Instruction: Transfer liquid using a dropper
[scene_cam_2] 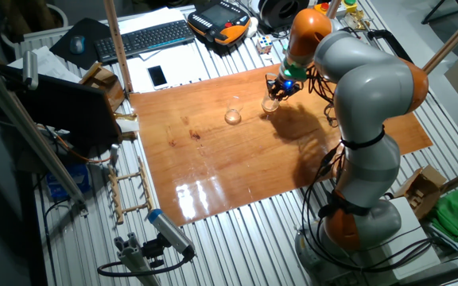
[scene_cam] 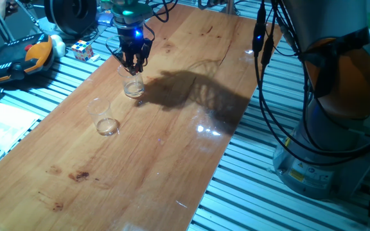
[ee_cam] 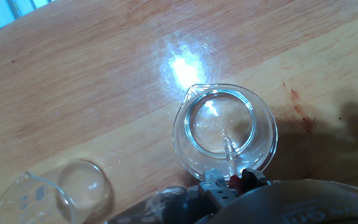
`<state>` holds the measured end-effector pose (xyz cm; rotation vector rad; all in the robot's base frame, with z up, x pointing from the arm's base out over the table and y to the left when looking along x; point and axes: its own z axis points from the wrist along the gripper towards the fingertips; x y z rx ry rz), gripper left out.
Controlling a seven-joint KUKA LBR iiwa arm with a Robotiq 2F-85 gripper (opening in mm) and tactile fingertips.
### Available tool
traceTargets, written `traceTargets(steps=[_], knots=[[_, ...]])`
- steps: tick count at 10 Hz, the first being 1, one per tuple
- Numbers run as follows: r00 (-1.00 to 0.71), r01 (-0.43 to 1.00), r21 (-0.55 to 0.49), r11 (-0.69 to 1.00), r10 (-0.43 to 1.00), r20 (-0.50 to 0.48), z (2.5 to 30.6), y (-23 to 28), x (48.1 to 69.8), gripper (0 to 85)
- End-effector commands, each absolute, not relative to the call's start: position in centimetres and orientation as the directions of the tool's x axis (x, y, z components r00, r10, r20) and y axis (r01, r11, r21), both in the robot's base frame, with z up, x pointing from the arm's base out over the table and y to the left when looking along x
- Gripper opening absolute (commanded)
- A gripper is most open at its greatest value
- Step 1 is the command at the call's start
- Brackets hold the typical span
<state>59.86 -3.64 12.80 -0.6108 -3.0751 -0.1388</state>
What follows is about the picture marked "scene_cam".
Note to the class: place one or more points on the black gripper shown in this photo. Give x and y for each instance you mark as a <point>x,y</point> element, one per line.
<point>133,41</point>

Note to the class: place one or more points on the glass dropper red bulb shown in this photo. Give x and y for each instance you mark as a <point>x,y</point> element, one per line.
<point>135,80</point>

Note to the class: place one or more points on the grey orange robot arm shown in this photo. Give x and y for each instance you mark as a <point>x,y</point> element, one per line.
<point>332,25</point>

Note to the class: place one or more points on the clear glass beaker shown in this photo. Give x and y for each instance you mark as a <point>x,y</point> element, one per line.
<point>138,90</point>
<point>103,123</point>

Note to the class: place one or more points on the small white block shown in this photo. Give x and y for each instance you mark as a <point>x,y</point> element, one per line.
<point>95,58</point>

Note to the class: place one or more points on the Rubik's cube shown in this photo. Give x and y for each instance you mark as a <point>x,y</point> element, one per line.
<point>82,50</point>

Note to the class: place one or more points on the white rounded toy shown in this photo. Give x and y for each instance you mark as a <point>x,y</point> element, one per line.
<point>58,46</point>

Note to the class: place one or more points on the black filament spool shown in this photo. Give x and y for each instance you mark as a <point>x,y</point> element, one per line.
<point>66,16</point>

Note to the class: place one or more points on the orange black teach pendant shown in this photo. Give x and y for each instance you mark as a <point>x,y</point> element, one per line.
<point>14,61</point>

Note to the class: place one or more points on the wooden board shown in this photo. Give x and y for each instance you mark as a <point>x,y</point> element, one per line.
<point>108,192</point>

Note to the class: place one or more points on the white paper sheet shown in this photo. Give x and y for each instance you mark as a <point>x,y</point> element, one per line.
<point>5,125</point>

